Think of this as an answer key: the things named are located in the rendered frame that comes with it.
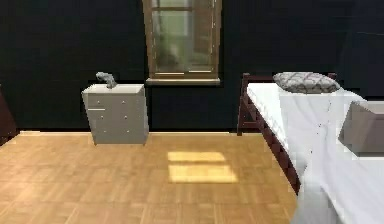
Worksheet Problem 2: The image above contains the wooden framed window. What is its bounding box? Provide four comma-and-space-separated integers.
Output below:
141, 0, 223, 87

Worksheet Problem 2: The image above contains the grey chest of drawers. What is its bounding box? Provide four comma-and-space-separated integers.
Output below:
81, 83, 150, 146

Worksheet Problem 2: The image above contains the grey checked pillow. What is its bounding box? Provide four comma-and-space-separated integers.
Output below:
272, 71, 342, 95

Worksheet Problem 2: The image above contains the dark red furniture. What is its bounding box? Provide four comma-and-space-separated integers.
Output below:
0, 84, 18, 147

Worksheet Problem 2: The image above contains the white bed dark frame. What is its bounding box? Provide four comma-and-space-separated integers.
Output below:
236, 72, 384, 224

